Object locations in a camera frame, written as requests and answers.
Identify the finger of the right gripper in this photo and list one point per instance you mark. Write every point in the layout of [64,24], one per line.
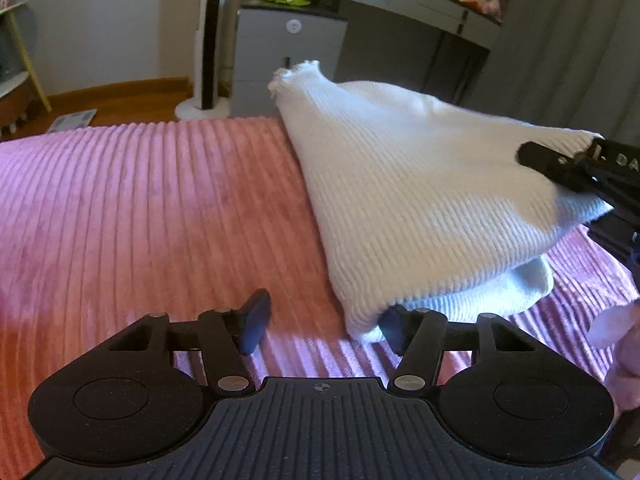
[568,171]

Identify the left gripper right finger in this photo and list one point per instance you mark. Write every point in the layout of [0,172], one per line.
[421,338]

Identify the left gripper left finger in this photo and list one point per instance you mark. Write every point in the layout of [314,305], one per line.
[223,338]

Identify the white knit garment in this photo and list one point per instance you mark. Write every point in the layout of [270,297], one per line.
[422,203]

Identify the right hand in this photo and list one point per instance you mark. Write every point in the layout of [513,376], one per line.
[618,327]

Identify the grey curtain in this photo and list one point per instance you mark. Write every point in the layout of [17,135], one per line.
[565,63]

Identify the pink ribbed bedspread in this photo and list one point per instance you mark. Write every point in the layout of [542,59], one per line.
[103,225]

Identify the white tower fan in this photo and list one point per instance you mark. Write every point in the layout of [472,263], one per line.
[204,104]

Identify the bathroom scale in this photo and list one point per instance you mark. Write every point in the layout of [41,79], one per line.
[72,121]

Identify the grey drawer cabinet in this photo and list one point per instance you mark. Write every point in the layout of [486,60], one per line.
[270,37]

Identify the white wooden side shelf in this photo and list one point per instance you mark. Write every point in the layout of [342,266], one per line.
[20,85]

